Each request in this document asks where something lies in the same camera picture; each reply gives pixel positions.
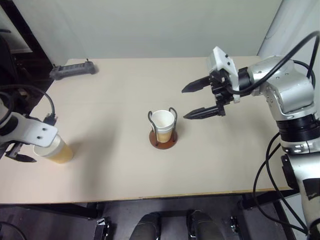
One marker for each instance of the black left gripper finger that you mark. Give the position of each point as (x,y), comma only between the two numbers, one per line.
(26,158)

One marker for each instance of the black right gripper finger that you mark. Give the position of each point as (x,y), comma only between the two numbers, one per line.
(196,85)
(200,113)

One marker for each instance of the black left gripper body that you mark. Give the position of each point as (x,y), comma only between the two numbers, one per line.
(13,150)

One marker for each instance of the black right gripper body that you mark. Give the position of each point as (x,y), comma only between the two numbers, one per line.
(221,87)

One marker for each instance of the brown paper cup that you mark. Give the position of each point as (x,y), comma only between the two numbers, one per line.
(60,153)
(162,121)

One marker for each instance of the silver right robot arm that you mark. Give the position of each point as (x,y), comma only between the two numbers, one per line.
(292,85)

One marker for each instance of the black power strip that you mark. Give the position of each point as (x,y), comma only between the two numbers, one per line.
(72,70)

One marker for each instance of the dark rounded shape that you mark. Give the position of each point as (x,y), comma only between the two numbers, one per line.
(146,226)
(203,225)

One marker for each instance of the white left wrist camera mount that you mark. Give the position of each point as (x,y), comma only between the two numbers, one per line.
(32,130)

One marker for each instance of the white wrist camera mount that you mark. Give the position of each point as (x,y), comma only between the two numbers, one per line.
(32,130)
(222,60)

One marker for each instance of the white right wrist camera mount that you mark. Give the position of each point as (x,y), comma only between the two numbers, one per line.
(222,60)

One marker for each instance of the black table frame bar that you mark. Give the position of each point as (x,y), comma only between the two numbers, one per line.
(62,210)
(265,198)

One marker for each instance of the black metal base bracket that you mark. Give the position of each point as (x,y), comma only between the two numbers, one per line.
(233,226)
(102,227)

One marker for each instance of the black slanted partition post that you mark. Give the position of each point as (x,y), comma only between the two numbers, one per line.
(27,30)

